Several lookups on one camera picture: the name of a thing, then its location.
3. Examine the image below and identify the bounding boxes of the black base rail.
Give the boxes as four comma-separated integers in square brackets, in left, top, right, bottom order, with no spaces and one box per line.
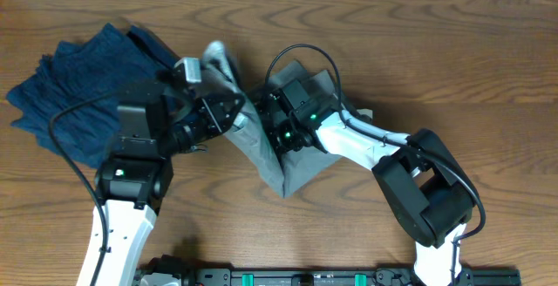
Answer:
[133,256,522,286]

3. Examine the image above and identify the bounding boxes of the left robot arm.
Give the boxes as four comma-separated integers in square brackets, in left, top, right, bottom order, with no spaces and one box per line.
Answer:
[78,80,245,285]

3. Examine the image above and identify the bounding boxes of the grey shorts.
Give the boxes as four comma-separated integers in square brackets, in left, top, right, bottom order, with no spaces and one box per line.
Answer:
[199,40,341,198]

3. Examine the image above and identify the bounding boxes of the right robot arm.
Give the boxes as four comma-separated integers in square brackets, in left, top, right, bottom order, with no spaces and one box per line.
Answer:
[257,91,480,285]

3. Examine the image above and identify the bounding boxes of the folded dark blue garment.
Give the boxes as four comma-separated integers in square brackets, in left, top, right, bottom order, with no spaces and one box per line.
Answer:
[6,24,178,168]

